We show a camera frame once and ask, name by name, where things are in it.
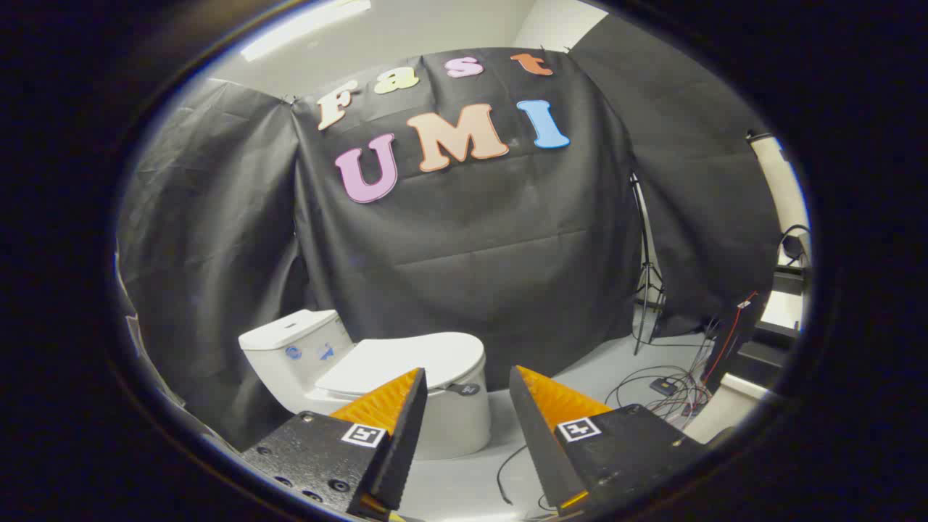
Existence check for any black equipment box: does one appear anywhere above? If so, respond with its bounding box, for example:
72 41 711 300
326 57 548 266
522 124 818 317
754 262 807 350

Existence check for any white padded post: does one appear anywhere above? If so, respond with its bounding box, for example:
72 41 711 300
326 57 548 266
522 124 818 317
747 130 810 247

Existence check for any white toilet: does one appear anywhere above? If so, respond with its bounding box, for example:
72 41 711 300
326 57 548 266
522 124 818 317
239 310 492 460

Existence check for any red cable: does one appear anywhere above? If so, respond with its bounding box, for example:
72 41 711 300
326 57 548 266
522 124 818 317
700 290 759 386

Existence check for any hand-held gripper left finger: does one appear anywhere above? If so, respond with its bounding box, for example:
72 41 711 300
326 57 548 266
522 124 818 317
241 368 428 522

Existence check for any black tripod stand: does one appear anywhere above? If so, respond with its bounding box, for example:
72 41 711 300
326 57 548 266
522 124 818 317
629 173 666 356

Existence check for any white cabinet corner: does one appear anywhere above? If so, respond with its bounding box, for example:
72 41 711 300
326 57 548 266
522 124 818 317
684 373 778 445

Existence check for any thin black floor cable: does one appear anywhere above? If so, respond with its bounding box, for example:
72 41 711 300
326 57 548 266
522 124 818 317
497 444 553 513

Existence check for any tangle of black cables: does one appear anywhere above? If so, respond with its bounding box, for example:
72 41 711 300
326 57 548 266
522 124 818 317
605 319 720 430

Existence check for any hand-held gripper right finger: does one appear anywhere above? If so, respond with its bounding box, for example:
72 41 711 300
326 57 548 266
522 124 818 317
507 365 710 517

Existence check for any black backdrop cloth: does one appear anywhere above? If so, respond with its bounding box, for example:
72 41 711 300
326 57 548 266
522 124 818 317
116 14 784 450

